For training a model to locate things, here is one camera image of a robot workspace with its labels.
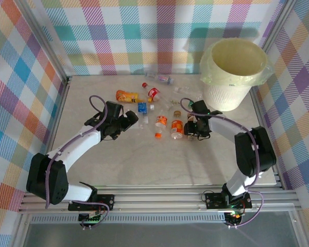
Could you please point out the orange label bottle beige cap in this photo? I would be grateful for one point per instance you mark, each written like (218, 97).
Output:
(177, 126)

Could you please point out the small clear plastic bottle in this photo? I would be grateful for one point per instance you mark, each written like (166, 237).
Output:
(145, 120)

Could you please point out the plaid backdrop cloth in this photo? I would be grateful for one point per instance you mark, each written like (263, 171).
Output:
(144, 38)
(13, 90)
(298, 77)

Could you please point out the clear bottle blue label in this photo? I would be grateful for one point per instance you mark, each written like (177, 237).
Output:
(142, 106)

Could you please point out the aluminium table side rail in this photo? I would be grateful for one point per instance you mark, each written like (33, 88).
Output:
(59, 115)

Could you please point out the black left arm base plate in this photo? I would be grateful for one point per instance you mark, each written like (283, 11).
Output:
(105, 199)

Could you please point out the grey metal sheet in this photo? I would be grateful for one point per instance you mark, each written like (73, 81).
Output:
(157, 236)

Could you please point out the clear unlabelled bottle white cap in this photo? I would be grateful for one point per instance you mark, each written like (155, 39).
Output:
(182, 90)

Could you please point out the clear bottle green label capped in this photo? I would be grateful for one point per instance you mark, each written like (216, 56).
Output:
(175, 102)

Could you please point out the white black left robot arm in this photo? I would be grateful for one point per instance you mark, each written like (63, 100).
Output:
(74, 146)

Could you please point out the perforated metal strip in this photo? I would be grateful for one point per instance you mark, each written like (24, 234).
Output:
(157, 220)

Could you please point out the white ribbed plastic bin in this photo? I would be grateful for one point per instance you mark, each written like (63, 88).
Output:
(221, 95)

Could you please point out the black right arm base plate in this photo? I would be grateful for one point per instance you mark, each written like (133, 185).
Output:
(213, 199)

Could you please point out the orange yellow juice bottle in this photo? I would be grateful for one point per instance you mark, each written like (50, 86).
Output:
(124, 95)

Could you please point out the aluminium frame post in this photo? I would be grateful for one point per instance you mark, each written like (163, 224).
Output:
(45, 38)
(275, 25)

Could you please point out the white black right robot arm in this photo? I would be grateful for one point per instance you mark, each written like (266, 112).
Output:
(224, 126)

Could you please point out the clear bottle pink label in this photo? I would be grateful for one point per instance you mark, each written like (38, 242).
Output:
(161, 78)

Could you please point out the red cola bottle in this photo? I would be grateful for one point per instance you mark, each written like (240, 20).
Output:
(153, 92)

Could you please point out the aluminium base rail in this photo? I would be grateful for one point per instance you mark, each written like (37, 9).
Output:
(157, 200)

